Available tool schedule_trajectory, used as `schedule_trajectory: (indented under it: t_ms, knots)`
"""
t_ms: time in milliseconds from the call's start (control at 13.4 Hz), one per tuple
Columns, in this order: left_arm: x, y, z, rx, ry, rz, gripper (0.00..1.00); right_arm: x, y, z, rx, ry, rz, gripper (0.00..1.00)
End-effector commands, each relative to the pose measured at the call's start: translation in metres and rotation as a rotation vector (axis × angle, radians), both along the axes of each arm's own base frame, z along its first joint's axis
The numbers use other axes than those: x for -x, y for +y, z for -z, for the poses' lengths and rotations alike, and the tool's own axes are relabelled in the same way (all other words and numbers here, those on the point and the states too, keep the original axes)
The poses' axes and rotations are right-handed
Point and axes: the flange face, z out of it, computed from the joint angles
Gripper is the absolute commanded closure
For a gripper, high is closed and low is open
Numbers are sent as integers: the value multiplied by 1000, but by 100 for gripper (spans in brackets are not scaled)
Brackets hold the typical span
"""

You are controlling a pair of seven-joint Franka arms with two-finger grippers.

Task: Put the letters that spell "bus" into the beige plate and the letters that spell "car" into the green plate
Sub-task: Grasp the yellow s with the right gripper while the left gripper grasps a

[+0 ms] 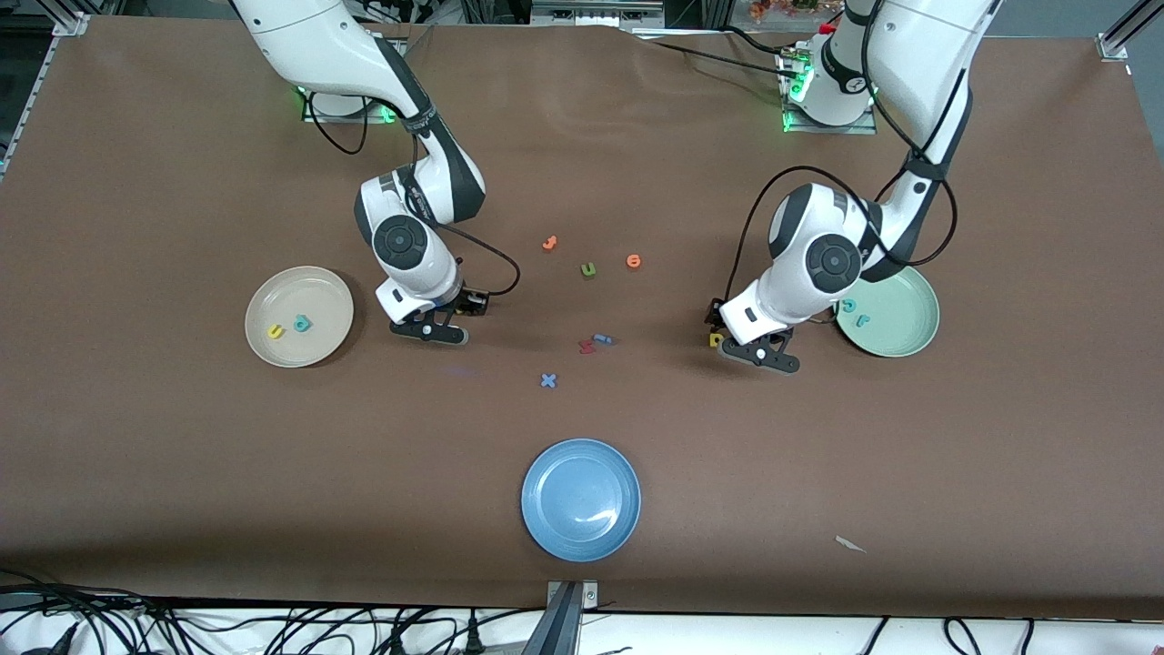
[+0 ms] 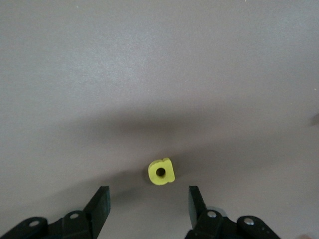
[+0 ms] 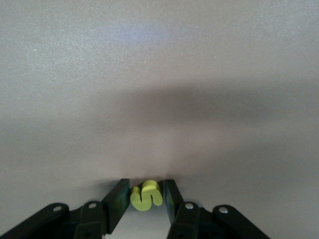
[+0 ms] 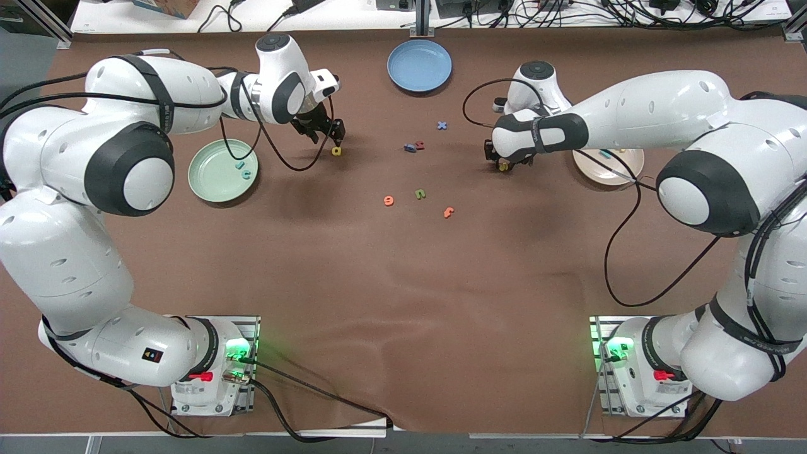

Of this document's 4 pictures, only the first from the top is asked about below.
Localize grey power strip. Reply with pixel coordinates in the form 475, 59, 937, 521
530, 0, 666, 27

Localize pale green plate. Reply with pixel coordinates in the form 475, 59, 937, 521
831, 264, 941, 358

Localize blue plate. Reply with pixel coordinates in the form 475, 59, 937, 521
520, 438, 643, 563

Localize black table cable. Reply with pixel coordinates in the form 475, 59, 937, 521
637, 25, 797, 81

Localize orange artificial flowers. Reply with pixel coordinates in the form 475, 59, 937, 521
749, 0, 821, 23

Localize beige brown plate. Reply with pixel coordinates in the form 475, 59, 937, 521
244, 266, 356, 368

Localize aluminium frame profile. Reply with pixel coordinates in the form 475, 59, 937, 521
0, 9, 93, 176
1096, 0, 1164, 63

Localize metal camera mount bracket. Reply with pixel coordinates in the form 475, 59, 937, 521
518, 579, 600, 655

